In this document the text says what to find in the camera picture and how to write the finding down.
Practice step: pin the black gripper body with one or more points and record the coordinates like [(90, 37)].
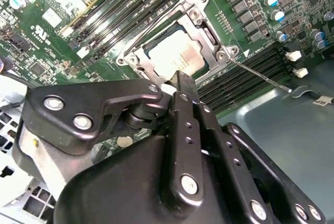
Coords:
[(117, 195)]

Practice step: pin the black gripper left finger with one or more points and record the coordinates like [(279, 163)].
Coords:
[(65, 111)]

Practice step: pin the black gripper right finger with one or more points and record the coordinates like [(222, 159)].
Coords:
[(248, 182)]

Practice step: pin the metal socket cover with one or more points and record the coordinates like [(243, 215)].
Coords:
[(152, 65)]

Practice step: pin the silver CPU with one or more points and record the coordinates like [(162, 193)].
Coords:
[(177, 51)]

